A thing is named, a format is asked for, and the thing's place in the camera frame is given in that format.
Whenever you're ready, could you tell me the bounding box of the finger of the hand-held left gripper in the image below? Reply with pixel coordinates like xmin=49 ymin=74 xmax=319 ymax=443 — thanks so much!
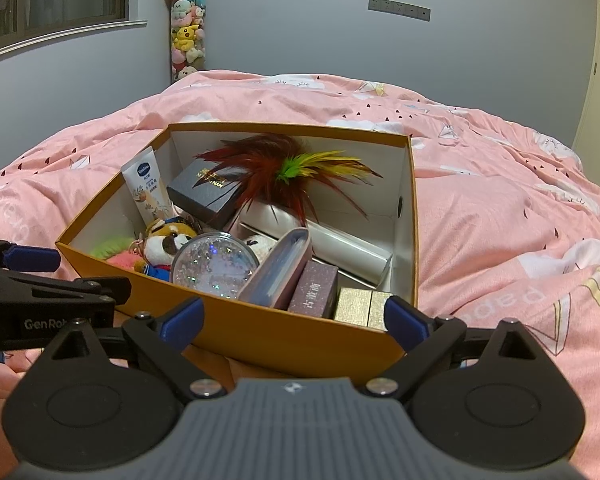
xmin=0 ymin=232 xmax=62 ymax=274
xmin=0 ymin=269 xmax=132 ymax=311

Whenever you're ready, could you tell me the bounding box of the green and pink fluffy toy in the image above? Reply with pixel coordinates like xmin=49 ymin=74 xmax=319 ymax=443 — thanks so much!
xmin=89 ymin=237 xmax=149 ymax=274

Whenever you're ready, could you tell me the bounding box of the dog plush keychain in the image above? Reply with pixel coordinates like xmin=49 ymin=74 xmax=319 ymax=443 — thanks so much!
xmin=132 ymin=216 xmax=199 ymax=281

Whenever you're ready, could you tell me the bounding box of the purple small box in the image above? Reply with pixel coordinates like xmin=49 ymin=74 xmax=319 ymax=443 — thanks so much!
xmin=287 ymin=260 xmax=340 ymax=320

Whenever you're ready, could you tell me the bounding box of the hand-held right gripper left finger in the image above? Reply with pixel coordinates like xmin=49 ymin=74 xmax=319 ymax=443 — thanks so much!
xmin=42 ymin=296 xmax=232 ymax=404

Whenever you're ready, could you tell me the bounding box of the orange cardboard box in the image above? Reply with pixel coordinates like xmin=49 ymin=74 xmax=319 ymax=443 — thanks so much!
xmin=55 ymin=121 xmax=420 ymax=380

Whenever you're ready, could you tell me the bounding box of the dark gift box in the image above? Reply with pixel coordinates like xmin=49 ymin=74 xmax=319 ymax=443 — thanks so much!
xmin=166 ymin=162 xmax=244 ymax=231

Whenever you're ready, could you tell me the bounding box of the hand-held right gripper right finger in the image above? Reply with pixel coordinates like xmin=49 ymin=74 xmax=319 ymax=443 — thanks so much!
xmin=364 ymin=296 xmax=541 ymax=404

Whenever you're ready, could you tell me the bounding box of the pink printed blanket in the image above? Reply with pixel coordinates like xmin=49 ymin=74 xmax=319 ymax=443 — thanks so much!
xmin=0 ymin=69 xmax=600 ymax=480

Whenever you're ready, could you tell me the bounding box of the red and green feather toy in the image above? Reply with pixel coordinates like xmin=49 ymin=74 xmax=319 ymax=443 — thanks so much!
xmin=192 ymin=132 xmax=384 ymax=228

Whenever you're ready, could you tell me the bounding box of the gold small box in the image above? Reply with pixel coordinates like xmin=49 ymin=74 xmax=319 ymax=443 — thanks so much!
xmin=332 ymin=287 xmax=394 ymax=334

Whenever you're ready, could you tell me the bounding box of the clear tube of plush toys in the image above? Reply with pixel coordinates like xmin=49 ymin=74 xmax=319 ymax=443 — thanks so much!
xmin=164 ymin=0 xmax=209 ymax=84

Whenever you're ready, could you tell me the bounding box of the round glitter case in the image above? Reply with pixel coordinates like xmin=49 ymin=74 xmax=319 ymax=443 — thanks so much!
xmin=170 ymin=232 xmax=261 ymax=302

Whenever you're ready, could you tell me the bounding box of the white cylinder case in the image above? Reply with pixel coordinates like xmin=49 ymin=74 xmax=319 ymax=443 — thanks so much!
xmin=237 ymin=199 xmax=394 ymax=286

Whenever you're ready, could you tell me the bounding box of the white hand cream tube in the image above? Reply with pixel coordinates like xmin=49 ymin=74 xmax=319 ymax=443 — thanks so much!
xmin=121 ymin=146 xmax=177 ymax=227

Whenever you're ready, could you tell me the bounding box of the grey wall socket strip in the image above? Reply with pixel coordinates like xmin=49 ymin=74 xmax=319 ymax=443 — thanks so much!
xmin=368 ymin=0 xmax=431 ymax=23

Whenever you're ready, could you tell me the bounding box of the lilac glasses case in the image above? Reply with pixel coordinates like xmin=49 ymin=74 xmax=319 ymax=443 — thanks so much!
xmin=237 ymin=227 xmax=315 ymax=310

